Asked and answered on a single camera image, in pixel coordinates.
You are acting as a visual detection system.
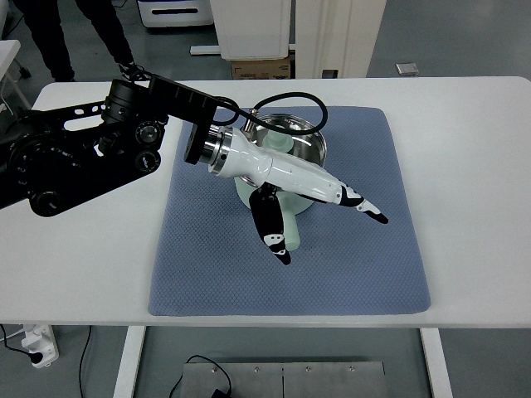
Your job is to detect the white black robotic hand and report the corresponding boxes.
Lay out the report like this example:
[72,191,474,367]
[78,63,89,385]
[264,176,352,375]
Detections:
[198,127,388,265]

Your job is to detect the green pot with glass lid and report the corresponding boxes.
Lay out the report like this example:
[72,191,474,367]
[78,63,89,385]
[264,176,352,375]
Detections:
[234,112,329,253]

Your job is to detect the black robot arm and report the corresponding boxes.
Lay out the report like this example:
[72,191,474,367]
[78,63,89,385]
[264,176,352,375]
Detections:
[1,75,220,217]

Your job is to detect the cardboard box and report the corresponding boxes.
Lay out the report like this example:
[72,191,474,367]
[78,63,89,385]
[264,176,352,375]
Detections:
[231,57,291,80]

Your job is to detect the blue quilted mat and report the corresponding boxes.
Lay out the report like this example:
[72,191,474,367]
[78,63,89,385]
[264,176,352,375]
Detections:
[149,106,431,316]

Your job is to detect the white cabinet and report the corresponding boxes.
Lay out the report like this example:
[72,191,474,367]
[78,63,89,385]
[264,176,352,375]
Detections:
[210,0,291,61]

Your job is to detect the white appliance unit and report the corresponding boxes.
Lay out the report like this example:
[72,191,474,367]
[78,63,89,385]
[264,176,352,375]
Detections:
[137,1,214,28]

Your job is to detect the small grey floor plate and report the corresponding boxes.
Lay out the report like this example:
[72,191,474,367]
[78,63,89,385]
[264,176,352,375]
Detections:
[395,62,420,76]

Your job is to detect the person in black trousers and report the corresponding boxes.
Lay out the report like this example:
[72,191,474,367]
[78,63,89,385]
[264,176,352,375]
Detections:
[13,1,150,82]

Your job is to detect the white power strip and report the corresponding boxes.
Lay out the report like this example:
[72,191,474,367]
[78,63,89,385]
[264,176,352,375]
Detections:
[22,324,59,368]

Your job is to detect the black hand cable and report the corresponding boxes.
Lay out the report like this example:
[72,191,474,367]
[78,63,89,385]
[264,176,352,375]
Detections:
[213,91,328,136]

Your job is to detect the metal base plate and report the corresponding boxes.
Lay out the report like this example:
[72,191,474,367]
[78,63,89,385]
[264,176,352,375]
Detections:
[178,362,389,397]

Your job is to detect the black floor cable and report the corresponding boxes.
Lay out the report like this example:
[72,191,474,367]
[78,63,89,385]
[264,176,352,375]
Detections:
[0,323,234,398]

